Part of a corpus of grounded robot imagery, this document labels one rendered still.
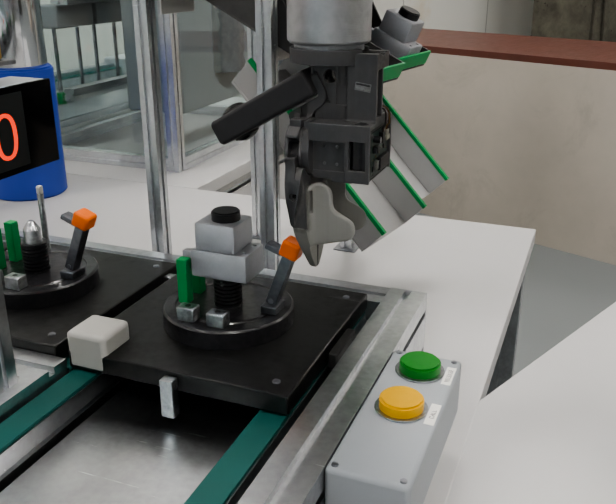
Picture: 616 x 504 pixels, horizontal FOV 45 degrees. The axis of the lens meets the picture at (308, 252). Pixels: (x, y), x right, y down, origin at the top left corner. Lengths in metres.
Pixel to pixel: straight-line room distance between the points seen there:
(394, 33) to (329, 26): 0.45
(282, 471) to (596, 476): 0.34
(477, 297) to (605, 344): 0.20
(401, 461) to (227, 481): 0.14
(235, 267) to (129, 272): 0.23
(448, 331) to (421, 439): 0.41
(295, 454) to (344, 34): 0.35
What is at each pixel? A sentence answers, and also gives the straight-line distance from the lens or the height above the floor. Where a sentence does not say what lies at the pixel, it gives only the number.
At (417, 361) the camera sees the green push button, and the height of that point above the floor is 0.97.
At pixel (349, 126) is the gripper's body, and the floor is 1.20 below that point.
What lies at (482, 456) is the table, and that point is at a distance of 0.81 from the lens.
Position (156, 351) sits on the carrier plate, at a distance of 0.77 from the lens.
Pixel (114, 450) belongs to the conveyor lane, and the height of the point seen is 0.92.
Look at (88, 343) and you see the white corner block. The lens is 0.77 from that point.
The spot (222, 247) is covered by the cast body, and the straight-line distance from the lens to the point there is 0.76.
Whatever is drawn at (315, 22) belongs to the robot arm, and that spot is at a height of 1.28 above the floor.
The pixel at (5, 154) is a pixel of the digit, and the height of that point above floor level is 1.19.
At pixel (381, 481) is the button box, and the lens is 0.60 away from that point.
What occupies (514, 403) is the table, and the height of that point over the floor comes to 0.86.
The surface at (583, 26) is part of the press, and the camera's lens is 6.33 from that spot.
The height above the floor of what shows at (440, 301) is 0.86.
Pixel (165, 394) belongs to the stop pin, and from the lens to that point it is 0.73.
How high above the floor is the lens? 1.33
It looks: 21 degrees down
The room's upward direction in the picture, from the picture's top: straight up
